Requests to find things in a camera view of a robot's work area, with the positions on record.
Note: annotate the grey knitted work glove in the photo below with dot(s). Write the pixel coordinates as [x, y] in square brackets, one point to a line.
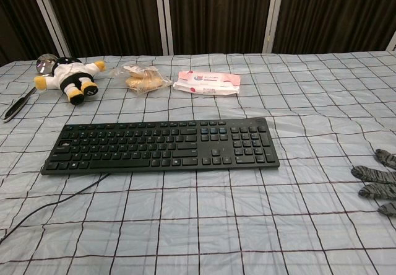
[377, 176]

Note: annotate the black white plush toy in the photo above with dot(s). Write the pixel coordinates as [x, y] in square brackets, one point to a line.
[71, 74]

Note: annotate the blue checked tablecloth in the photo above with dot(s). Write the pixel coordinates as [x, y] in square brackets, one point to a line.
[216, 219]

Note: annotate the bread in clear bag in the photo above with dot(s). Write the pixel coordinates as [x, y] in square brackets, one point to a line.
[142, 80]

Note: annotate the dark folding screen panel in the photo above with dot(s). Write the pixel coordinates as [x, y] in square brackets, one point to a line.
[334, 15]
[15, 15]
[216, 15]
[108, 15]

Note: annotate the pink white wet wipes pack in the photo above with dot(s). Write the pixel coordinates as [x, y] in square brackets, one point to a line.
[207, 83]

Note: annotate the black computer keyboard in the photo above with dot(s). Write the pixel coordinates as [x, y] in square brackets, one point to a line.
[198, 147]

